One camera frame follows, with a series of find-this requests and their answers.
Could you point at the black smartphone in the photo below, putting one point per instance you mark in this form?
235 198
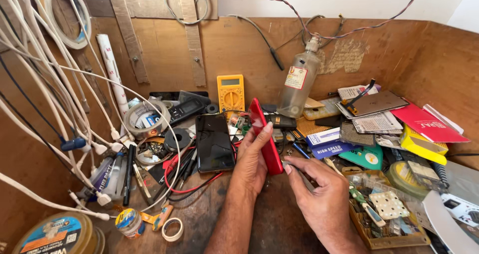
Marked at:
214 143

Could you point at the person's left hand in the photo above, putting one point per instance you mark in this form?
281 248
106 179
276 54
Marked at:
249 164

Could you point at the blue white small box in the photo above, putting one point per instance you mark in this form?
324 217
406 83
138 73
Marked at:
329 143

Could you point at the yellow digital multimeter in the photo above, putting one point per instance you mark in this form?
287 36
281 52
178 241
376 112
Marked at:
231 93

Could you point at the red flat packet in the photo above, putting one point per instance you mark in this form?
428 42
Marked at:
426 125

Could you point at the clear glass bottle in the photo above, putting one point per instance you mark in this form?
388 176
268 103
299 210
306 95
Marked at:
299 82

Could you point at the clear packing tape roll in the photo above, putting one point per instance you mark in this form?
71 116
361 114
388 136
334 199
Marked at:
131 123

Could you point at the orange perforated board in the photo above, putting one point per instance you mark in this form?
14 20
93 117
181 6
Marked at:
312 126

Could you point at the small white tape roll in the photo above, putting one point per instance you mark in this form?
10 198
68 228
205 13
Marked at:
164 229

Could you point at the red smartphone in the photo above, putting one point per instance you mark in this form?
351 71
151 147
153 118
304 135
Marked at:
267 149

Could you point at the large white tape roll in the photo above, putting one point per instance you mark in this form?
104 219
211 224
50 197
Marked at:
83 33

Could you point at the black phone battery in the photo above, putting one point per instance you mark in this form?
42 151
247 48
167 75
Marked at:
282 121

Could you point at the thin metal pry tool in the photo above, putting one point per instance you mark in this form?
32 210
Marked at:
305 180

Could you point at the white printed paper label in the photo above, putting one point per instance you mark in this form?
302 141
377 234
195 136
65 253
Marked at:
376 123

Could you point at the white dotted keypad sheet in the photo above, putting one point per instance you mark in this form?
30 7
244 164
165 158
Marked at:
389 205

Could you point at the black multimeter probe lead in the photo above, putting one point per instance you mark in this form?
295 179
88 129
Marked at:
187 170

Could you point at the blue screwdriver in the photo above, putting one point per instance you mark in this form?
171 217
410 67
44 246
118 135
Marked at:
300 150

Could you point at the white paper tube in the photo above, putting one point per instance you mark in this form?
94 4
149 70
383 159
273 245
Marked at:
112 74

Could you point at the large round yellow tin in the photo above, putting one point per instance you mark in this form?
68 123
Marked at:
52 235

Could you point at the slanted wooden strip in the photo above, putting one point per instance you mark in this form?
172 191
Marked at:
127 33

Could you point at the orange utility knife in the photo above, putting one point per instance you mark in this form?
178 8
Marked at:
162 216

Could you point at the green card packet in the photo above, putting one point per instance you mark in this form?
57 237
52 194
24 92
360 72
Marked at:
365 157

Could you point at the black electrical tape roll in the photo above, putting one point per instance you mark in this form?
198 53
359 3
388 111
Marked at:
170 142

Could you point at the black marker pen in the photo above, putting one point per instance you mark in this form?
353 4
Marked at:
129 175

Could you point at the green white toothbrush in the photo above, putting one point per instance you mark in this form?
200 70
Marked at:
370 211

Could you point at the black keypad phone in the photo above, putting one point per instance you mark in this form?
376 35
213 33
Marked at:
186 110

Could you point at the upright wooden strip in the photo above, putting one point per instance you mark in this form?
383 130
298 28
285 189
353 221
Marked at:
194 48

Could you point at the small jar blue yellow label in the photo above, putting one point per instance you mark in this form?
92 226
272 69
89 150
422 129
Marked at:
129 224

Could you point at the yellow tape roll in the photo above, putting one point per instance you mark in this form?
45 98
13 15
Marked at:
398 175

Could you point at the person's right hand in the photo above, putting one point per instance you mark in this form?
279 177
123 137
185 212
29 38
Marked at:
323 198

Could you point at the wooden tray of phone parts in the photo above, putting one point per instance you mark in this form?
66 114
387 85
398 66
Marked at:
389 241

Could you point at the red multimeter probe lead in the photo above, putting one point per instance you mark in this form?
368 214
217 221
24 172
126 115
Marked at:
170 164

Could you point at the yellow cardboard box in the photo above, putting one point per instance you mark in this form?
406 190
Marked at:
421 145

